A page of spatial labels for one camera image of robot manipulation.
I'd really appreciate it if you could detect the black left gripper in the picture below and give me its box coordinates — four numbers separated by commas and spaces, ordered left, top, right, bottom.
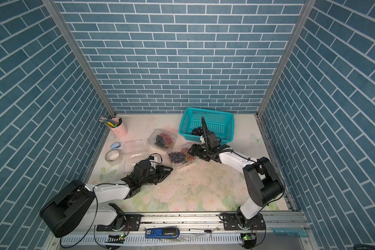
139, 165, 174, 187

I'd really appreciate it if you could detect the red grape bunch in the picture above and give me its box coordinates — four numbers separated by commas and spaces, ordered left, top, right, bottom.
160, 133, 174, 149
180, 147, 195, 162

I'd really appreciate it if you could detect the clear clamshell container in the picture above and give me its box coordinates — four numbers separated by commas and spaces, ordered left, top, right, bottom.
119, 139, 153, 177
148, 129, 177, 151
167, 143, 198, 169

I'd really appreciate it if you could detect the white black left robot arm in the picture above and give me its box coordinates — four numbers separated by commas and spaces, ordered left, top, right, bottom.
40, 162, 173, 238

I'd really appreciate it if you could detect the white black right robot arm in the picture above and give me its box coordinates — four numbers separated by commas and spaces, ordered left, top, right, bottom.
188, 144, 285, 228

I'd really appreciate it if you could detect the teal plastic basket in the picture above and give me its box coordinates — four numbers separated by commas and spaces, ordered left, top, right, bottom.
179, 107, 235, 145

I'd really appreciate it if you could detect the tape roll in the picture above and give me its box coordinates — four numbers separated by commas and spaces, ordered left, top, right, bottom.
105, 149, 124, 166

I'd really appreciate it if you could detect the small blue stapler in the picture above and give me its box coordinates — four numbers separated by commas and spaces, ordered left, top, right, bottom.
110, 142, 121, 150

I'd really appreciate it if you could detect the pink pen cup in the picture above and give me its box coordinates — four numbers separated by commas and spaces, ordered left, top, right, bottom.
110, 118, 128, 139

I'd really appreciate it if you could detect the blue black handheld device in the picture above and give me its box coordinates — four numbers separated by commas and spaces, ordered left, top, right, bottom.
145, 227, 180, 239

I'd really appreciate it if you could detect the black marker pen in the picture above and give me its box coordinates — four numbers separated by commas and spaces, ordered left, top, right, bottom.
189, 229, 212, 233

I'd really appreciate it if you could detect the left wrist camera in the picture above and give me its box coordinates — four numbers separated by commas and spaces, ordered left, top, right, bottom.
132, 156, 162, 179

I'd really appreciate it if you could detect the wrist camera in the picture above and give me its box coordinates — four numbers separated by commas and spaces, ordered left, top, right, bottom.
203, 132, 221, 147
132, 156, 162, 179

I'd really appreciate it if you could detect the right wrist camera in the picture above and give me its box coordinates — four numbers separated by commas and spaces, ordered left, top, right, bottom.
203, 132, 221, 147

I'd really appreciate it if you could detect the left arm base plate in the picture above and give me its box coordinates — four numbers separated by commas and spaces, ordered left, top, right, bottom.
96, 214, 142, 232

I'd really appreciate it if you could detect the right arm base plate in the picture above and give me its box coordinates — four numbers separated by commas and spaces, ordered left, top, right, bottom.
219, 212, 266, 231

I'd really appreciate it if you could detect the teal metal bracket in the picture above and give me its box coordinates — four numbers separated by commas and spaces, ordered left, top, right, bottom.
272, 228, 308, 238

